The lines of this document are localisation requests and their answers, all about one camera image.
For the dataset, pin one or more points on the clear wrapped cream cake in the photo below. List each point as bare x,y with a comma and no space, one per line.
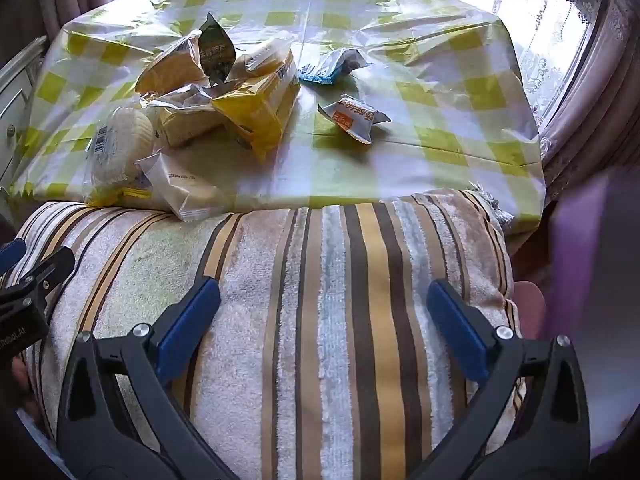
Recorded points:
262,57

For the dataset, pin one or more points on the round white pastry bag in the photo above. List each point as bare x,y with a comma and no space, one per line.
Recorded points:
122,145

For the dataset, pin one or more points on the white lace curtain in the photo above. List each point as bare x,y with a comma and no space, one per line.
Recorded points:
525,25

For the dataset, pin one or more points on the green white checked tablecloth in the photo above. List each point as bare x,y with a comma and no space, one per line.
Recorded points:
400,160

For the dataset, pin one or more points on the large yellow cake packet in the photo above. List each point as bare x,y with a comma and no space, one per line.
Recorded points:
260,105

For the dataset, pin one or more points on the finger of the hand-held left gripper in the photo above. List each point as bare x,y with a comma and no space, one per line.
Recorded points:
10,254
50,272

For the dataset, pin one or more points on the orange white snack packet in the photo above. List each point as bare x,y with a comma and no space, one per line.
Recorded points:
352,117

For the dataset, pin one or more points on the white cabinet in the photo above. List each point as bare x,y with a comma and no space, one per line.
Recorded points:
15,110

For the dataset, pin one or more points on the frosted round pastry packet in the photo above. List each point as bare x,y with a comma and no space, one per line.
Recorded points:
185,190

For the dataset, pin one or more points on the light blue snack packet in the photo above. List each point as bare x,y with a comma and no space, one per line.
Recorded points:
325,70

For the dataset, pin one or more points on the striped towel cushion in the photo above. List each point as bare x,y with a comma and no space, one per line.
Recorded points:
310,310

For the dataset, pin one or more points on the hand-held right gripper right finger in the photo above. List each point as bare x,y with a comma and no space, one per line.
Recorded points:
460,330

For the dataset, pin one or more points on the clear yellow cake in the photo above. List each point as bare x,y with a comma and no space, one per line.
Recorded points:
167,67

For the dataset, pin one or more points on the pale cake packet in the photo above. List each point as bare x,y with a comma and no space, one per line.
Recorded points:
187,122

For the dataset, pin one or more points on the purple cloth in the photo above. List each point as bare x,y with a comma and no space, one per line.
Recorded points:
580,260

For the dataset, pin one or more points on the green snack packet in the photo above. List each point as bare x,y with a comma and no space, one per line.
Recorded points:
215,47

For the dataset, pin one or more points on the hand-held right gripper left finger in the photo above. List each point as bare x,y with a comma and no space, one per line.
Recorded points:
190,325

